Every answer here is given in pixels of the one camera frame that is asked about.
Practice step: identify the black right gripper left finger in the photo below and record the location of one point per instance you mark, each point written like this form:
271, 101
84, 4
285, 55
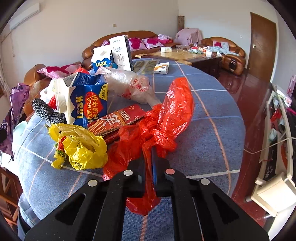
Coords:
96, 211

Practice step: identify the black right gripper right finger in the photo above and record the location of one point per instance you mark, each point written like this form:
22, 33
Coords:
201, 210

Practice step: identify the yellow plastic bag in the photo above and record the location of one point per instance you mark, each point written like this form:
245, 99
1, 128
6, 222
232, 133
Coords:
79, 146

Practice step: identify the red paper packet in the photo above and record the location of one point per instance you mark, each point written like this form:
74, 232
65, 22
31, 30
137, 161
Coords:
116, 120

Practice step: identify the torn blue Look carton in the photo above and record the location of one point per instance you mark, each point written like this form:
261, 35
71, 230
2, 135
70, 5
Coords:
81, 97

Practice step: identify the black foam net sleeve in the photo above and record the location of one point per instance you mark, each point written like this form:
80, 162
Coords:
46, 113

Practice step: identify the clear plastic bag red print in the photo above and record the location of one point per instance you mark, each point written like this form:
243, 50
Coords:
129, 85

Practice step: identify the blue plaid tablecloth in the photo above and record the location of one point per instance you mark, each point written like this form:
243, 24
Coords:
210, 147

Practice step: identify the white plastic rack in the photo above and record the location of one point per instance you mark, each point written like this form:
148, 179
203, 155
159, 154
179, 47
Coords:
274, 189

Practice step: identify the purple plastic bag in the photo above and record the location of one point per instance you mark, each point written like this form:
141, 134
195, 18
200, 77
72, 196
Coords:
18, 97

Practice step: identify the pink floral pillow on chaise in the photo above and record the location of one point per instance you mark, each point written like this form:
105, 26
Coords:
55, 72

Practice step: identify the small orange white box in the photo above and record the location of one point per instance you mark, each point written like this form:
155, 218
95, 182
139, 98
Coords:
161, 68

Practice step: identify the wooden coffee table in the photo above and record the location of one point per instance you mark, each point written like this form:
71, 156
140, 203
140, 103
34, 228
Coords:
209, 65

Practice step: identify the brown leather chaise sofa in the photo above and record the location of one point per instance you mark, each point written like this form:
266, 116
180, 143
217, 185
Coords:
36, 82

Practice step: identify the brown leather armchair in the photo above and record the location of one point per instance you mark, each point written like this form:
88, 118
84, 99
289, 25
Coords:
233, 57

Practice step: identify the brown leather long sofa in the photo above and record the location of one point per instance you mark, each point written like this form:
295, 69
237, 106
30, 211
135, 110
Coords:
88, 52

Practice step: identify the upright blue Look carton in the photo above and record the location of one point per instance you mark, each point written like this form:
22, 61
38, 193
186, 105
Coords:
102, 56

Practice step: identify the white tissue box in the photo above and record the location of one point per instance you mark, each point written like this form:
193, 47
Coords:
166, 49

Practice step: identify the white milk carton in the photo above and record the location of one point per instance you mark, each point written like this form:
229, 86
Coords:
121, 52

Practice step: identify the brown wooden door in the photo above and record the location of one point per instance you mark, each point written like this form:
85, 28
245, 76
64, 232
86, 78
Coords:
262, 48

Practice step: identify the pink cloth covered appliance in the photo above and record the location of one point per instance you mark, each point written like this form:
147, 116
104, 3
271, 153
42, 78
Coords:
188, 36

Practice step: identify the white air conditioner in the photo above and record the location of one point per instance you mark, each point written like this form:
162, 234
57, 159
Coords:
23, 16

